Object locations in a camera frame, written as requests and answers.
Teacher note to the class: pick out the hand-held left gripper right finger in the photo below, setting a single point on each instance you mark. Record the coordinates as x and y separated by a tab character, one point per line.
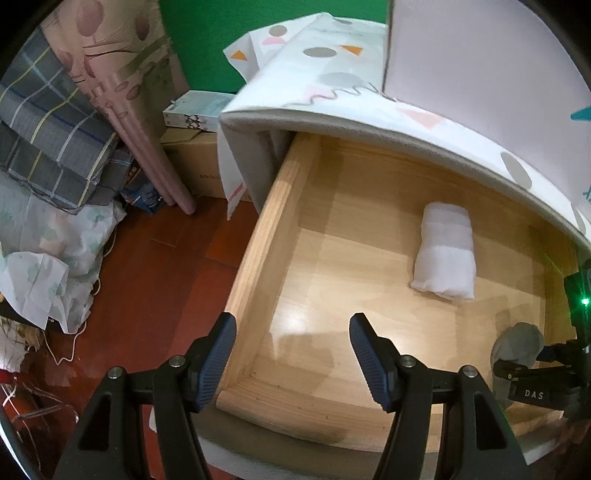
371	369

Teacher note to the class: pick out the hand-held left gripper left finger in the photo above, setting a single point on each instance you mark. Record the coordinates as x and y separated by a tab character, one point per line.
217	364

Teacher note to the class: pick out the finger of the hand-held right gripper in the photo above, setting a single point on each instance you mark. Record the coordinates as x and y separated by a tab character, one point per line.
508	370
563	354

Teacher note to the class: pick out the grey underwear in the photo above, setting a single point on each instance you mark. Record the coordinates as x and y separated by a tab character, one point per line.
517	341

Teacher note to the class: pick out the wooden drawer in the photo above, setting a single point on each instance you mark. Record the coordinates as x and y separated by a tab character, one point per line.
360	240

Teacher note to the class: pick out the blue snack packet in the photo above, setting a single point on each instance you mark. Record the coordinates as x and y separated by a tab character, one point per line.
145	196

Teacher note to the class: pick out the white leaf print cloth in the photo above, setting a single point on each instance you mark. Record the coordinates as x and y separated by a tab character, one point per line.
51	249

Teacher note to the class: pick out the brown cardboard box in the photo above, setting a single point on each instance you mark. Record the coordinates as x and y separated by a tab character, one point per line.
194	161

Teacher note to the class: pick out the small white teal box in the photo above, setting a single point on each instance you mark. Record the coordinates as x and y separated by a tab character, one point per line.
198	108

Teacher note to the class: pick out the patterned cloth covered cabinet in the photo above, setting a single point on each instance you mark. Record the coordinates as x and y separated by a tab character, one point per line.
332	87

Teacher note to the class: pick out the pink floral curtain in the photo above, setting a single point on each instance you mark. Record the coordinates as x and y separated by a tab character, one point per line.
129	92

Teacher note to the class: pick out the grey plaid blanket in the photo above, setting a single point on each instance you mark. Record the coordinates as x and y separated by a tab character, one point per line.
51	124

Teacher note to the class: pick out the white cardboard box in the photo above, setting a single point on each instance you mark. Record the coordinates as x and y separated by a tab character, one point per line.
461	69

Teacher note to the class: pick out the green foam mat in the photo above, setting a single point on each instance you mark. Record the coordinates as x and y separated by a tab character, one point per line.
203	46

